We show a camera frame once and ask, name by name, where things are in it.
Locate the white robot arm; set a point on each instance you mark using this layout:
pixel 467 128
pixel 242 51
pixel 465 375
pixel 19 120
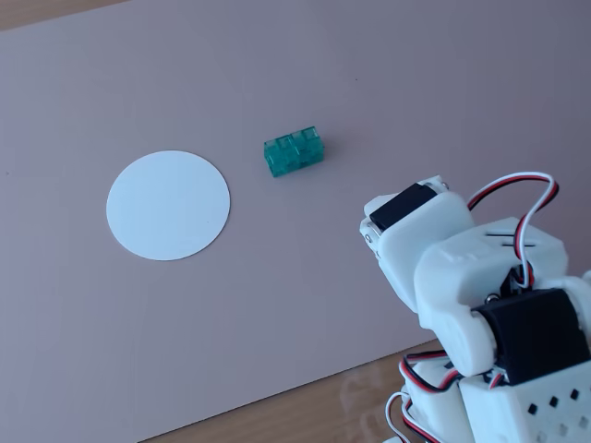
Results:
pixel 466 286

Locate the white paper circle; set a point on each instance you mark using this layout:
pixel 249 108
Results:
pixel 168 205

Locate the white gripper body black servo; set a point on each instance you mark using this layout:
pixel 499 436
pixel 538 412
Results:
pixel 401 206

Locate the white moving gripper finger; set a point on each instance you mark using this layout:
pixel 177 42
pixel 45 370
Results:
pixel 369 240

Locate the pink mat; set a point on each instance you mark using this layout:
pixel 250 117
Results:
pixel 184 323

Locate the teal lego brick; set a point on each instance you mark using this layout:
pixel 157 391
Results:
pixel 295 152

